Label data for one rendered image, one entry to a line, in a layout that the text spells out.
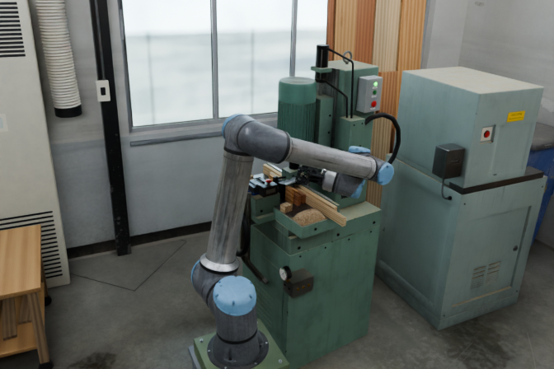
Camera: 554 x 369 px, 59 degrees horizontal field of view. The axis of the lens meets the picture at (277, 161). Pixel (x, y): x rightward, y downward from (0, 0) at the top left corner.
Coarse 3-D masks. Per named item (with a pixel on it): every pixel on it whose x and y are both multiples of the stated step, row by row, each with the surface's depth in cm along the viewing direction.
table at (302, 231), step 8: (256, 176) 263; (264, 176) 264; (280, 200) 237; (296, 208) 229; (304, 208) 230; (264, 216) 228; (272, 216) 230; (280, 216) 226; (288, 216) 222; (288, 224) 222; (296, 224) 216; (312, 224) 216; (320, 224) 219; (328, 224) 222; (336, 224) 225; (296, 232) 218; (304, 232) 215; (312, 232) 218; (320, 232) 221
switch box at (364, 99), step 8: (360, 80) 228; (368, 80) 225; (376, 80) 228; (360, 88) 229; (368, 88) 226; (376, 88) 229; (360, 96) 230; (368, 96) 228; (376, 96) 231; (360, 104) 231; (368, 104) 230
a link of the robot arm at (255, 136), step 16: (256, 128) 163; (272, 128) 164; (240, 144) 165; (256, 144) 162; (272, 144) 161; (288, 144) 163; (304, 144) 170; (272, 160) 164; (288, 160) 169; (304, 160) 171; (320, 160) 174; (336, 160) 178; (352, 160) 183; (368, 160) 189; (368, 176) 190; (384, 176) 192
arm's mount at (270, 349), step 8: (264, 328) 193; (208, 336) 190; (264, 336) 189; (200, 344) 186; (208, 344) 185; (264, 344) 185; (272, 344) 185; (200, 352) 182; (208, 352) 182; (264, 352) 181; (272, 352) 182; (280, 352) 181; (200, 360) 182; (208, 360) 178; (216, 360) 178; (256, 360) 178; (264, 360) 178; (272, 360) 178; (280, 360) 177; (208, 368) 175; (216, 368) 175; (224, 368) 174; (232, 368) 174; (240, 368) 174; (248, 368) 174; (256, 368) 174; (264, 368) 174; (272, 368) 174; (280, 368) 175; (288, 368) 176
